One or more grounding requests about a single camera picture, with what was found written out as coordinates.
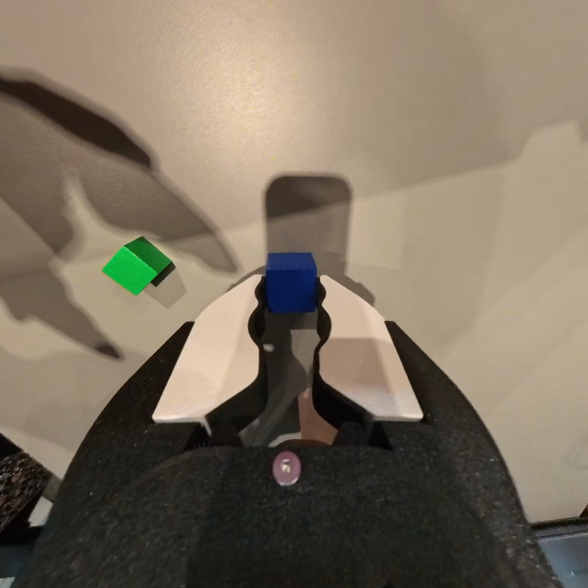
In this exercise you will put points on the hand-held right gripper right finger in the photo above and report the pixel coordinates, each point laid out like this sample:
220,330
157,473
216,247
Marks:
367,363

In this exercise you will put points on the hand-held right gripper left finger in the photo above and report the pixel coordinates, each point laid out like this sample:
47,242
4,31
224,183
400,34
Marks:
206,363

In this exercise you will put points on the blue wooden cube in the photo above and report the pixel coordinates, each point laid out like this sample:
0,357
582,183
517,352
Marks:
291,285

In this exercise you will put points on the green wooden cube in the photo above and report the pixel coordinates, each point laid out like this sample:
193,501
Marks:
131,271

